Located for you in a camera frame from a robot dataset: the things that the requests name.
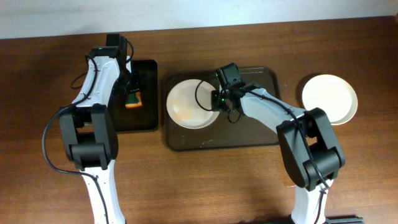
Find white plate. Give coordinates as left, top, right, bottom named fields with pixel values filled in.
left=166, top=79, right=220, bottom=129
left=302, top=74, right=353, bottom=122
left=328, top=90, right=358, bottom=126

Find green orange sponge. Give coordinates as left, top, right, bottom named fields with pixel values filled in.
left=124, top=91, right=142, bottom=109

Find white plate back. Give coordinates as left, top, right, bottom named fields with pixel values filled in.
left=302, top=74, right=353, bottom=122

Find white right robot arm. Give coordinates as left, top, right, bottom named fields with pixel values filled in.
left=211, top=63, right=346, bottom=223

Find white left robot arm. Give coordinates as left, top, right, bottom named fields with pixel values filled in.
left=59, top=34, right=144, bottom=223

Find large brown tray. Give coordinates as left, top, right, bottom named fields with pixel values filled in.
left=162, top=70, right=278, bottom=151

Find small black tray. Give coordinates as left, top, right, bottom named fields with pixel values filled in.
left=108, top=60, right=159, bottom=133

